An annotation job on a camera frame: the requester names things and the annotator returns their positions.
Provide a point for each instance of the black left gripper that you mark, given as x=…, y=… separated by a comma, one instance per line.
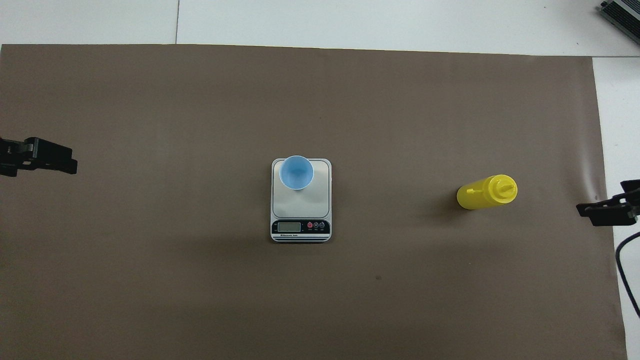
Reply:
x=10, y=155

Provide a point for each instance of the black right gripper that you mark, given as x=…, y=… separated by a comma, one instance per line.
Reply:
x=632, y=190

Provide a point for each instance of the yellow squeeze bottle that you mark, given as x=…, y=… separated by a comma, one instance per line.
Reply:
x=485, y=194

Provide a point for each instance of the light blue plastic cup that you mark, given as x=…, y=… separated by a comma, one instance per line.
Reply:
x=296, y=172

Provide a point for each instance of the silver digital kitchen scale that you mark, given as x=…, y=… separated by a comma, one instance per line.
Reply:
x=300, y=215

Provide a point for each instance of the brown table mat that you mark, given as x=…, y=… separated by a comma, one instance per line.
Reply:
x=150, y=250

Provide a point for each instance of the grey metal device box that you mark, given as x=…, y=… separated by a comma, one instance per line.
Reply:
x=625, y=17

